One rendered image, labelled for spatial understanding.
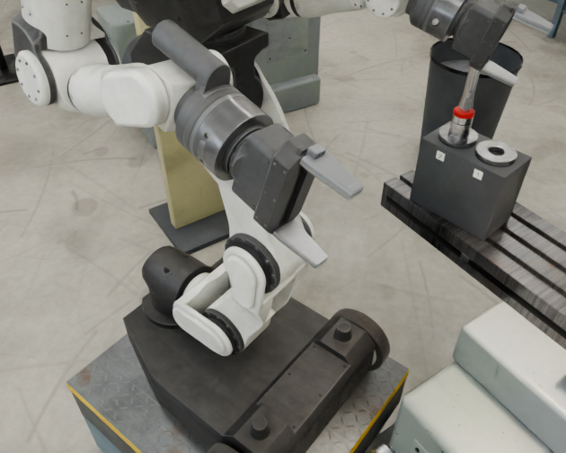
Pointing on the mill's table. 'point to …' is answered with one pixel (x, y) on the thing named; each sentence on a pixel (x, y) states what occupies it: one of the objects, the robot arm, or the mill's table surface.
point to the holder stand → (468, 180)
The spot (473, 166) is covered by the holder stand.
